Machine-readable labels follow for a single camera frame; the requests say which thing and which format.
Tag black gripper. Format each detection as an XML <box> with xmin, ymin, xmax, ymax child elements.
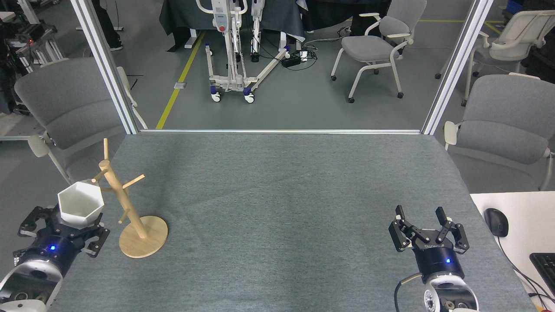
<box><xmin>14</xmin><ymin>206</ymin><xmax>110</xmax><ymax>278</ymax></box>
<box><xmin>389</xmin><ymin>205</ymin><xmax>470</xmax><ymax>282</ymax></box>

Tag white hexagonal cup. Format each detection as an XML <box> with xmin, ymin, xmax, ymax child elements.
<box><xmin>58</xmin><ymin>182</ymin><xmax>105</xmax><ymax>230</ymax></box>

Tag wooden cup rack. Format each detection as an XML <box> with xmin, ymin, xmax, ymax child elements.
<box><xmin>91</xmin><ymin>138</ymin><xmax>169</xmax><ymax>259</ymax></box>

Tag metal equipment rack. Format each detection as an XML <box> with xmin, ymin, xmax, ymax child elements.
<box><xmin>0</xmin><ymin>22</ymin><xmax>65</xmax><ymax>115</ymax></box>

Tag black computer mouse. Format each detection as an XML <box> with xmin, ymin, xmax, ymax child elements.
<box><xmin>484</xmin><ymin>208</ymin><xmax>509</xmax><ymax>237</ymax></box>

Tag white desk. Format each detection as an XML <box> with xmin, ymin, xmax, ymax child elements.
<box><xmin>470</xmin><ymin>191</ymin><xmax>555</xmax><ymax>312</ymax></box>

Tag black keyboard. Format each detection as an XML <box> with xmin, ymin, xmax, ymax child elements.
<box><xmin>529</xmin><ymin>253</ymin><xmax>555</xmax><ymax>297</ymax></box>

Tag grey chair with beige armrest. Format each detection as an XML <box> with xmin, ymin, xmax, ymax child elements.
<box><xmin>14</xmin><ymin>57</ymin><xmax>148</xmax><ymax>206</ymax></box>

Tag grey chair on castors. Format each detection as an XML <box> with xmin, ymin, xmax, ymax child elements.
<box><xmin>330</xmin><ymin>0</ymin><xmax>428</xmax><ymax>104</ymax></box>

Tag person's legs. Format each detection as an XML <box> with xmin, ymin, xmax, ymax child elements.
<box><xmin>91</xmin><ymin>0</ymin><xmax>124</xmax><ymax>51</ymax></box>

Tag white mesh-back chair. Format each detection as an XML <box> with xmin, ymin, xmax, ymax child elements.
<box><xmin>435</xmin><ymin>10</ymin><xmax>555</xmax><ymax>107</ymax></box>

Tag black power strip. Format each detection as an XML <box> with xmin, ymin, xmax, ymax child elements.
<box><xmin>281</xmin><ymin>51</ymin><xmax>309</xmax><ymax>68</ymax></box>

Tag dark cloth-covered table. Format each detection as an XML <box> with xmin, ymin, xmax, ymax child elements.
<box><xmin>159</xmin><ymin>0</ymin><xmax>306</xmax><ymax>52</ymax></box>

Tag white wheeled stand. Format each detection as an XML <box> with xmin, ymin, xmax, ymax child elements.
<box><xmin>196</xmin><ymin>0</ymin><xmax>290</xmax><ymax>104</ymax></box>

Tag black mouse cable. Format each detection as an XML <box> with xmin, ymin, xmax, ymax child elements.
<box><xmin>496</xmin><ymin>236</ymin><xmax>555</xmax><ymax>304</ymax></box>

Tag grey chair with white frame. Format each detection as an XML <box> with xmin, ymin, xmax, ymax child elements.
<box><xmin>443</xmin><ymin>74</ymin><xmax>555</xmax><ymax>191</ymax></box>

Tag silver post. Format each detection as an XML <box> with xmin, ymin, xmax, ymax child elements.
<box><xmin>70</xmin><ymin>0</ymin><xmax>140</xmax><ymax>135</ymax></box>
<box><xmin>421</xmin><ymin>0</ymin><xmax>495</xmax><ymax>136</ymax></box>

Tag silver table edge rail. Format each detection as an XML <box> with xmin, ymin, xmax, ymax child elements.
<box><xmin>140</xmin><ymin>129</ymin><xmax>423</xmax><ymax>135</ymax></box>

